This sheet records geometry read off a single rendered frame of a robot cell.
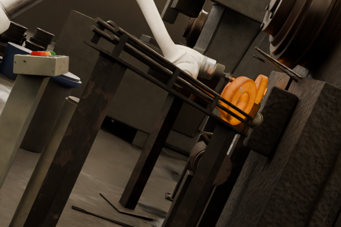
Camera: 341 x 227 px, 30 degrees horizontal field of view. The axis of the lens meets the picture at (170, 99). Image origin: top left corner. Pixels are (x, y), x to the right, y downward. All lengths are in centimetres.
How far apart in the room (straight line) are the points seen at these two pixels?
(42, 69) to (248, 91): 66
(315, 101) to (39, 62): 87
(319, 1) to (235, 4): 283
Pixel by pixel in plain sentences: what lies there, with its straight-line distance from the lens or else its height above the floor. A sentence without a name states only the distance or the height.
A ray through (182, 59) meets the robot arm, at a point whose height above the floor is 75.
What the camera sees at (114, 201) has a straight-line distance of 304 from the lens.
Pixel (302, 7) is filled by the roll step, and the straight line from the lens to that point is 232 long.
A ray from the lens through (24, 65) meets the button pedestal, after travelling 170.
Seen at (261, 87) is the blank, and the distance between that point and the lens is 262.
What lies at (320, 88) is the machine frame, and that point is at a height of 85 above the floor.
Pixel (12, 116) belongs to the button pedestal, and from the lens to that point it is 178.
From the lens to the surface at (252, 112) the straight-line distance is 204.
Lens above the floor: 75
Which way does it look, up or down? 4 degrees down
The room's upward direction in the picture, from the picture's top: 24 degrees clockwise
